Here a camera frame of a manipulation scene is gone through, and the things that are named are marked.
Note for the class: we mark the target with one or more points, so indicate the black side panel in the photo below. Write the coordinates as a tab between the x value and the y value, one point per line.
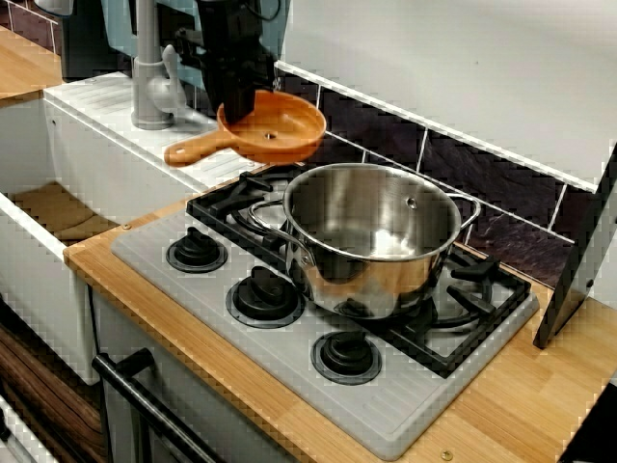
578	255

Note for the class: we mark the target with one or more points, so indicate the orange plastic frying pan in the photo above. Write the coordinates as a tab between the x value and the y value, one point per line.
284	130

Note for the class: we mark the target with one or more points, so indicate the stainless steel pot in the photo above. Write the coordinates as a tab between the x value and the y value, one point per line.
366	270

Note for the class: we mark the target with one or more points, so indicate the grey stove top plate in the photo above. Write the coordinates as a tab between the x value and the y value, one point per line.
289	366

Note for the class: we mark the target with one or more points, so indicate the white rounded object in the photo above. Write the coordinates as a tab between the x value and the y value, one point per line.
53	5

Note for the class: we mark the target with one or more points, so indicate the grey faucet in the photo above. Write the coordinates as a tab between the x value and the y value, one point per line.
144	72

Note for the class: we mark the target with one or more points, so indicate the white faucet lever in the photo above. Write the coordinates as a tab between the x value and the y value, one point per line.
169	62

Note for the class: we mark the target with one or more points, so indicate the wooden stove countertop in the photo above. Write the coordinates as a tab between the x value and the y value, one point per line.
506	415

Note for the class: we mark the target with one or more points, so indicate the black burner grate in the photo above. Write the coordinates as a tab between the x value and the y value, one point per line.
477	268

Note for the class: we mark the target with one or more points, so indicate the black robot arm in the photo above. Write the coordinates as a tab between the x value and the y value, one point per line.
231	9

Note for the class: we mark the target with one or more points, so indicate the grey oven door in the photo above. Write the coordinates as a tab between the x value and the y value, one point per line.
217	410

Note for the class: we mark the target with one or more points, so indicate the black stove knob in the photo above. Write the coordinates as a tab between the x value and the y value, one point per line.
196	252
265	296
346	356

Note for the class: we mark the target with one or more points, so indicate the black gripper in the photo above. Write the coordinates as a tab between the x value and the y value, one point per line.
236	48

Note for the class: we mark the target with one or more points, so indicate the small wooden countertop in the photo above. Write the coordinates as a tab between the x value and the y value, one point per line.
24	67

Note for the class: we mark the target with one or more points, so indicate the teal box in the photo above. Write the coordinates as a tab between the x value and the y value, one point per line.
120	29

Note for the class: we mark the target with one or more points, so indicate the white sink basin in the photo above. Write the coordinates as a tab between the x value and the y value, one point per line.
96	159

